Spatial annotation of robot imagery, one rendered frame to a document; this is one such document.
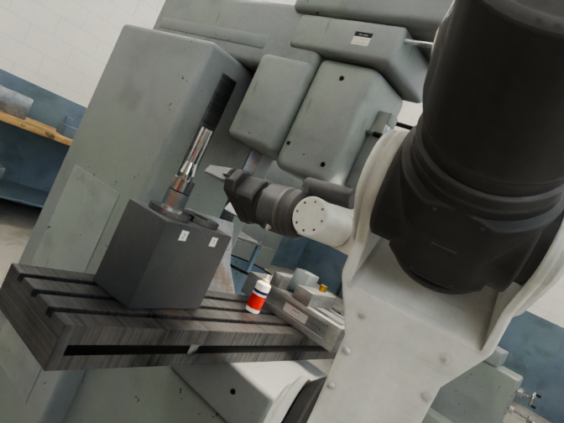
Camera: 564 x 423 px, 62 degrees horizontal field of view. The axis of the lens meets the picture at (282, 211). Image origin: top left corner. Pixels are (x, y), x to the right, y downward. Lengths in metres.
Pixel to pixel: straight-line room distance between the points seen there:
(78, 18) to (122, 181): 4.03
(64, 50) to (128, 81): 3.75
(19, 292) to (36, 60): 4.44
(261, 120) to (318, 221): 0.62
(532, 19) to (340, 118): 0.94
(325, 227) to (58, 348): 0.46
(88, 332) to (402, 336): 0.53
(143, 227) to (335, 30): 0.70
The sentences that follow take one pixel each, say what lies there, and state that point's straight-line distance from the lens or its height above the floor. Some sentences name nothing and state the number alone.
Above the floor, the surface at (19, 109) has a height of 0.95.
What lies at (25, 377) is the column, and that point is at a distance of 1.71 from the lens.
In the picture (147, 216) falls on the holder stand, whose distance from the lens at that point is 0.95.
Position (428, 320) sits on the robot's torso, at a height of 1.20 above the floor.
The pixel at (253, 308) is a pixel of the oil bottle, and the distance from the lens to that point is 1.28.
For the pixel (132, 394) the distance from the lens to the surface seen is 1.41.
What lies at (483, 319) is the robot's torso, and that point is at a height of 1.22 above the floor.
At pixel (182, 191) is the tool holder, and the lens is 0.96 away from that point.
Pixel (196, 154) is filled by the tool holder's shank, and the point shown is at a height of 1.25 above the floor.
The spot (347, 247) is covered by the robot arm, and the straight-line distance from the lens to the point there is 0.80.
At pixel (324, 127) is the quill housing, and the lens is 1.20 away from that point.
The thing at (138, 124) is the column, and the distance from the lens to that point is 1.50.
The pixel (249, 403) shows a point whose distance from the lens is 1.11.
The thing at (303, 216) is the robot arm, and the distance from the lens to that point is 0.74.
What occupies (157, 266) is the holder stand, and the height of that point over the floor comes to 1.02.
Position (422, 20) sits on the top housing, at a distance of 1.18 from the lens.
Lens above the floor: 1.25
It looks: 2 degrees down
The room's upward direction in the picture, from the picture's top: 25 degrees clockwise
